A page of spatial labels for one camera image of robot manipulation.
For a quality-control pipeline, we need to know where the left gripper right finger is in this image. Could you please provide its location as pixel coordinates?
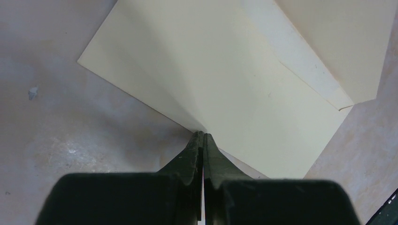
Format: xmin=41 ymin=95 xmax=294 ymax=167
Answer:
xmin=203 ymin=134 xmax=359 ymax=225

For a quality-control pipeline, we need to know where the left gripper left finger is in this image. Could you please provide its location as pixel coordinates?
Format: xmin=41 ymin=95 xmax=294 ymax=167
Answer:
xmin=36 ymin=132 xmax=204 ymax=225

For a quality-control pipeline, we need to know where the yellow envelope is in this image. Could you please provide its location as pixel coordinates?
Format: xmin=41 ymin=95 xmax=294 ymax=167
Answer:
xmin=78 ymin=0 xmax=398 ymax=179

